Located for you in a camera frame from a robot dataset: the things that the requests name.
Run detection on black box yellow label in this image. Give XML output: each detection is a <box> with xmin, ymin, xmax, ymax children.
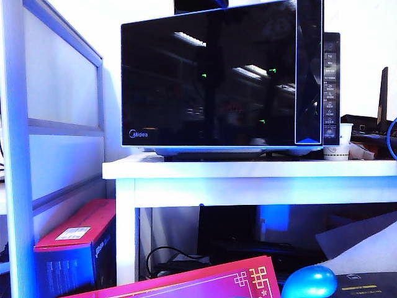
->
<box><xmin>334</xmin><ymin>273</ymin><xmax>397</xmax><ymax>298</ymax></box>

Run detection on blue cable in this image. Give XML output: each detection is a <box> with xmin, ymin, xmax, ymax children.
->
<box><xmin>386</xmin><ymin>117</ymin><xmax>397</xmax><ymax>161</ymax></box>

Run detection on black flat panel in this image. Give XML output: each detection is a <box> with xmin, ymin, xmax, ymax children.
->
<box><xmin>197</xmin><ymin>204</ymin><xmax>258</xmax><ymax>264</ymax></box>

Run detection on black router with antennas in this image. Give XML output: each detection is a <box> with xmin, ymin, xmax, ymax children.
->
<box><xmin>340</xmin><ymin>66</ymin><xmax>397</xmax><ymax>137</ymax></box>

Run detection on white foam sheet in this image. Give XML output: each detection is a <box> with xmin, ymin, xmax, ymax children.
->
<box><xmin>314</xmin><ymin>212</ymin><xmax>397</xmax><ymax>276</ymax></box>

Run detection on black cable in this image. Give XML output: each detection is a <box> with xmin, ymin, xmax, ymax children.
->
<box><xmin>145</xmin><ymin>246</ymin><xmax>212</xmax><ymax>279</ymax></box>

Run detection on red gift box gold pattern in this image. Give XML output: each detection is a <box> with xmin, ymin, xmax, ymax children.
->
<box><xmin>60</xmin><ymin>256</ymin><xmax>282</xmax><ymax>298</ymax></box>

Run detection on black glass microwave door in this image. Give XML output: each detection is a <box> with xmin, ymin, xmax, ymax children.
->
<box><xmin>120</xmin><ymin>0</ymin><xmax>325</xmax><ymax>147</ymax></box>

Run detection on printed white paper cup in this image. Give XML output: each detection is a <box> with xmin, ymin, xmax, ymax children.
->
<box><xmin>323</xmin><ymin>146</ymin><xmax>350</xmax><ymax>161</ymax></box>

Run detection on white framed office partition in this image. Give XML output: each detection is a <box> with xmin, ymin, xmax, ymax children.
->
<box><xmin>0</xmin><ymin>0</ymin><xmax>108</xmax><ymax>298</ymax></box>

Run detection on red and blue carton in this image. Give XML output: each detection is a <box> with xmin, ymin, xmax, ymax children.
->
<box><xmin>33</xmin><ymin>199</ymin><xmax>117</xmax><ymax>296</ymax></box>

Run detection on shiny blue egg-shaped object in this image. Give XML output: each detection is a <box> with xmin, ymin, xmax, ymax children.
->
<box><xmin>281</xmin><ymin>266</ymin><xmax>339</xmax><ymax>298</ymax></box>

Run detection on plain white plastic cup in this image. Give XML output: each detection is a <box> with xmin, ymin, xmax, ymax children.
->
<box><xmin>340</xmin><ymin>123</ymin><xmax>354</xmax><ymax>147</ymax></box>

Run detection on white table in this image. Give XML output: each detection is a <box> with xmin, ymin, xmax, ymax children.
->
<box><xmin>102</xmin><ymin>154</ymin><xmax>397</xmax><ymax>286</ymax></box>

